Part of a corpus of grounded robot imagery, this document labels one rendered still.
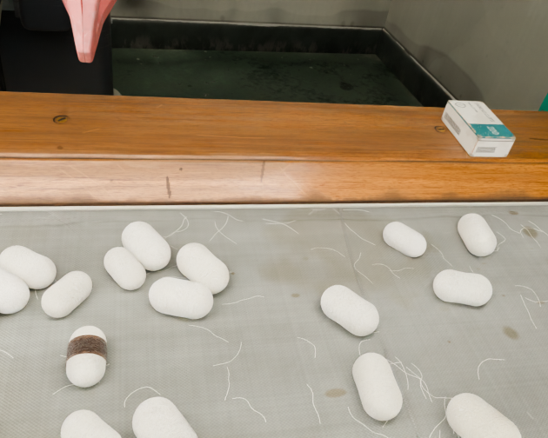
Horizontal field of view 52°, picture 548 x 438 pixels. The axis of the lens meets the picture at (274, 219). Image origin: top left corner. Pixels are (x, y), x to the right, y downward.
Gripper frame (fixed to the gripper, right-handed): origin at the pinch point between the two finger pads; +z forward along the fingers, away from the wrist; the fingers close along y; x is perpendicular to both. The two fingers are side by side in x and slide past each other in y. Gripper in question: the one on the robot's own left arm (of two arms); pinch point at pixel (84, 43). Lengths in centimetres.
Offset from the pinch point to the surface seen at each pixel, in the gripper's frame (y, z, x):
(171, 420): 4.0, 19.7, -3.9
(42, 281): -2.5, 12.8, 3.0
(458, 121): 29.4, 0.2, 10.1
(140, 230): 2.8, 9.9, 4.2
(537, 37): 120, -60, 102
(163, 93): 13, -63, 164
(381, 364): 14.9, 18.2, -2.6
